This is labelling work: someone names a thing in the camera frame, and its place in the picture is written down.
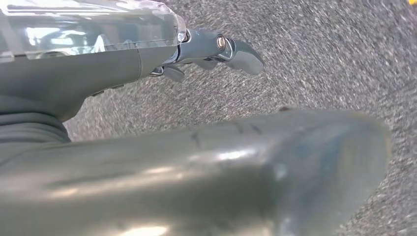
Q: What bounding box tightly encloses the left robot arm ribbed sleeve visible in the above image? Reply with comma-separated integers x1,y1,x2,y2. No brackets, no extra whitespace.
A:
0,112,72,145

